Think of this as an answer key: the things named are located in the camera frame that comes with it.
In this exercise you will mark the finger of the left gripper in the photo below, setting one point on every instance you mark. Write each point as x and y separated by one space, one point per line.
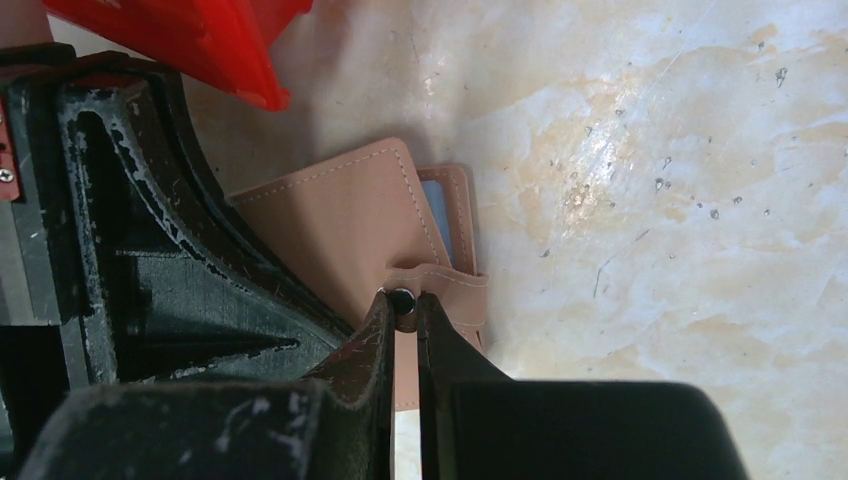
122 261

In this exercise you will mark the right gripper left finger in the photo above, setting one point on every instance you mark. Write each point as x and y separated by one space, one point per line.
332 423

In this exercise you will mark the pink leather card holder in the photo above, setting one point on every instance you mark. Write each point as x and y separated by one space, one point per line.
360 222

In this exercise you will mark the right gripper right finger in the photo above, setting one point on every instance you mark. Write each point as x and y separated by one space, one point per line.
478 423

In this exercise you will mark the red plastic bin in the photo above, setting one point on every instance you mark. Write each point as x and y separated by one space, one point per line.
223 43

